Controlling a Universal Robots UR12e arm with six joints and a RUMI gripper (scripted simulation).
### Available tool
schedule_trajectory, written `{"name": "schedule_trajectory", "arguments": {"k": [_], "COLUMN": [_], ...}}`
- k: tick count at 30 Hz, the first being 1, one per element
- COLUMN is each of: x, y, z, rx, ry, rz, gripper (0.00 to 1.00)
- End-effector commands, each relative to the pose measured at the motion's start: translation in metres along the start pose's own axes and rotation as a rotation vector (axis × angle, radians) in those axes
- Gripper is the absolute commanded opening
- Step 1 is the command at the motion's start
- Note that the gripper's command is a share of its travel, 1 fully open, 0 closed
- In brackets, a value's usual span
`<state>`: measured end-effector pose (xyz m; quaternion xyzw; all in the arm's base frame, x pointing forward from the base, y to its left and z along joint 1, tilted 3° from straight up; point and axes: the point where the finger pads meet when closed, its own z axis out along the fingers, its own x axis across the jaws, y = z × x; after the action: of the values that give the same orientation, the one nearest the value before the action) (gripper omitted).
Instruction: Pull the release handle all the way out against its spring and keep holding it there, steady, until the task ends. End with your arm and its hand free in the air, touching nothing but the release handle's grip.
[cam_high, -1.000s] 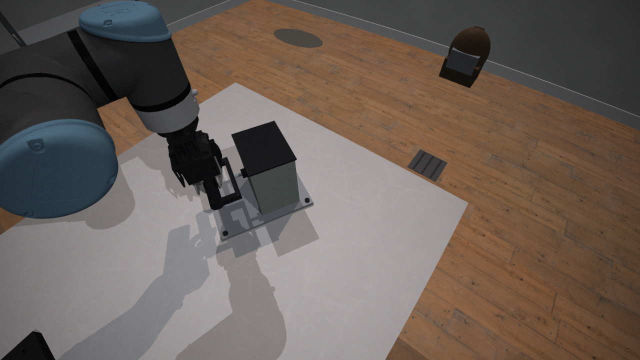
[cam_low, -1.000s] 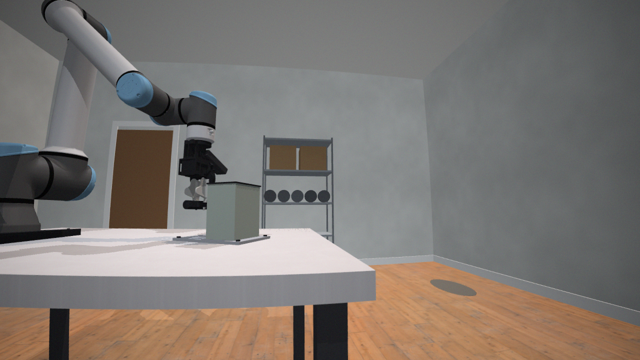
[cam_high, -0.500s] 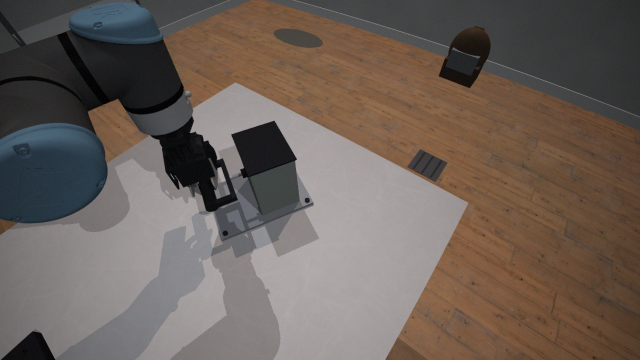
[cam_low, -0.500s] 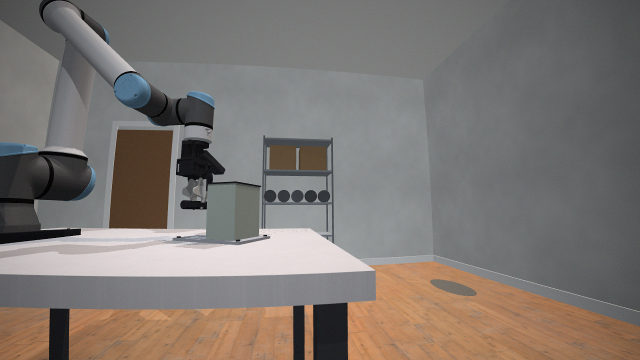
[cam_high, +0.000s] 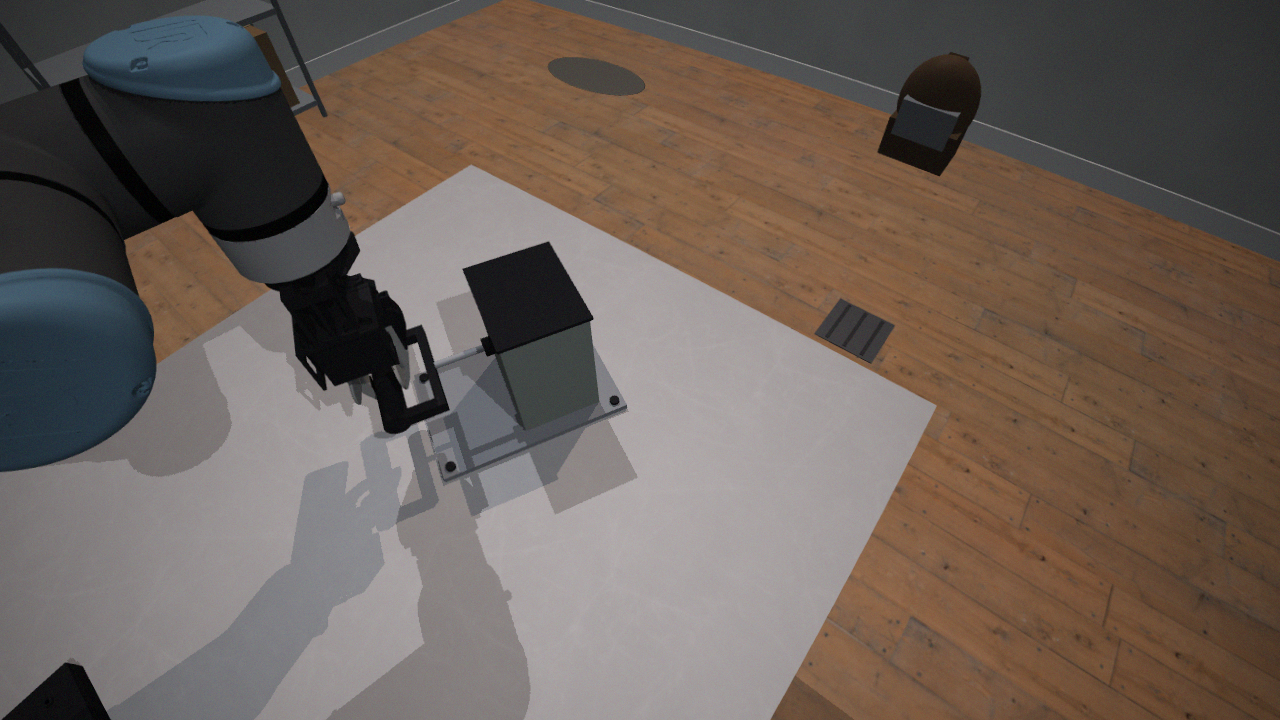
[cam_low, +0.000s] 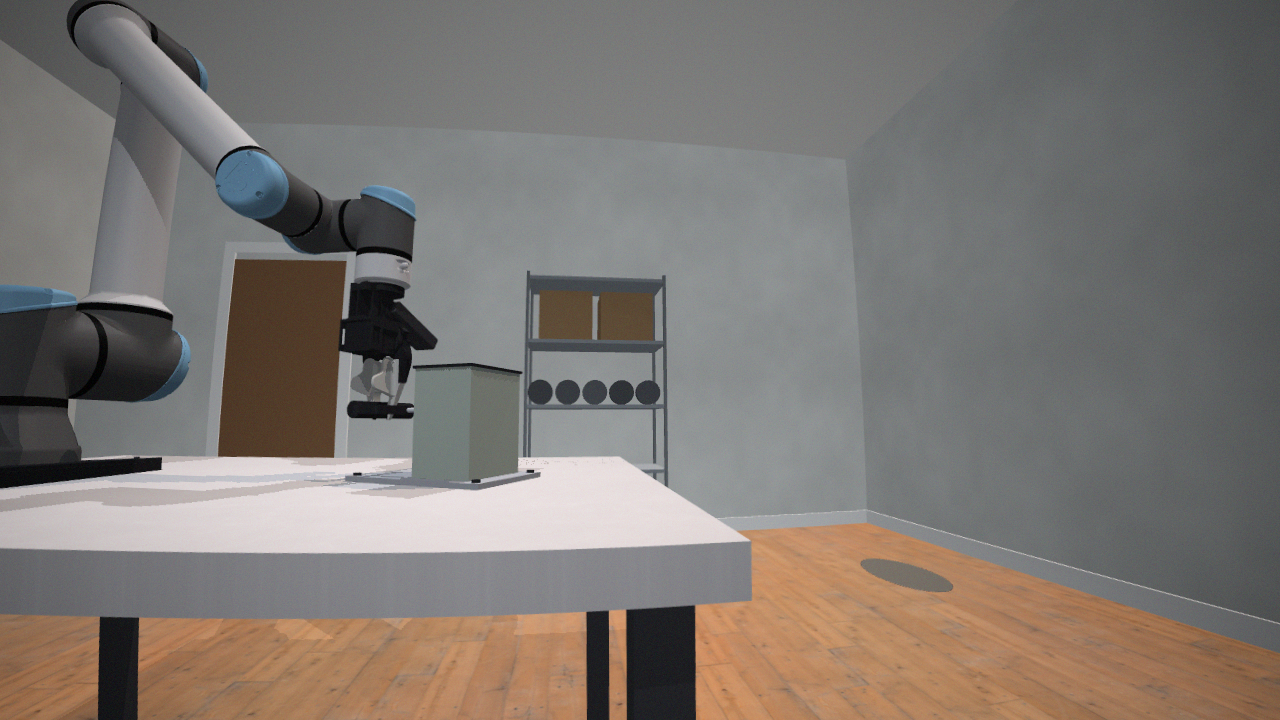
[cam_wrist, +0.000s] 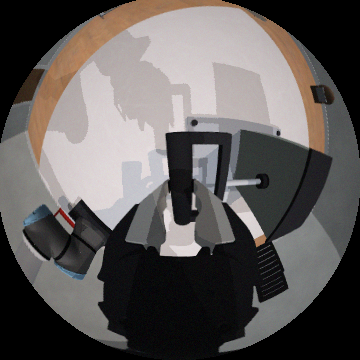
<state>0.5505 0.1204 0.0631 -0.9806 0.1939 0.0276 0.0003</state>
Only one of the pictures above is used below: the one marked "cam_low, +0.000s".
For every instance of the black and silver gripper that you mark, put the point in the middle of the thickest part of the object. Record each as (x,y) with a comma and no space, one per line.
(375,338)

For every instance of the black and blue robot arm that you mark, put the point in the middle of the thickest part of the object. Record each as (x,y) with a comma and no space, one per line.
(116,351)

